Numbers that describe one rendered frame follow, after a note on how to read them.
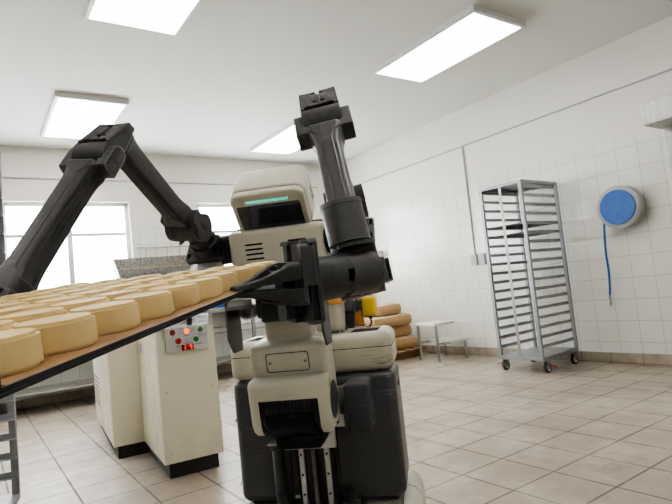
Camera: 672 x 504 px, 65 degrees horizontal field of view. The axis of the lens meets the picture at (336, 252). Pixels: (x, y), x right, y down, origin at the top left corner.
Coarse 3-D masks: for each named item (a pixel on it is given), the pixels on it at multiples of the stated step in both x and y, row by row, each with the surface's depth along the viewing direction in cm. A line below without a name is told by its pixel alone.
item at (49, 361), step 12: (204, 300) 54; (216, 300) 53; (180, 312) 47; (144, 324) 42; (156, 324) 41; (108, 336) 38; (120, 336) 37; (84, 348) 34; (96, 348) 33; (48, 360) 31; (60, 360) 31; (24, 372) 28; (36, 372) 28
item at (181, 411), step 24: (144, 360) 336; (168, 360) 302; (192, 360) 308; (144, 384) 341; (168, 384) 301; (192, 384) 307; (216, 384) 314; (144, 408) 346; (168, 408) 299; (192, 408) 305; (216, 408) 312; (144, 432) 352; (168, 432) 298; (192, 432) 304; (216, 432) 310; (168, 456) 296; (192, 456) 303; (216, 456) 312
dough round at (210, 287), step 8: (192, 280) 57; (200, 280) 55; (208, 280) 56; (216, 280) 56; (200, 288) 55; (208, 288) 55; (216, 288) 56; (200, 296) 55; (208, 296) 55; (216, 296) 56
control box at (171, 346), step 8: (168, 328) 301; (176, 328) 303; (184, 328) 305; (192, 328) 308; (168, 336) 301; (176, 336) 303; (184, 336) 305; (192, 336) 307; (200, 336) 309; (168, 344) 300; (176, 344) 302; (184, 344) 304; (192, 344) 306; (200, 344) 309; (168, 352) 300
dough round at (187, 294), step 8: (152, 288) 52; (160, 288) 51; (168, 288) 50; (176, 288) 50; (184, 288) 50; (192, 288) 51; (176, 296) 50; (184, 296) 50; (192, 296) 51; (176, 304) 50; (184, 304) 50; (192, 304) 51
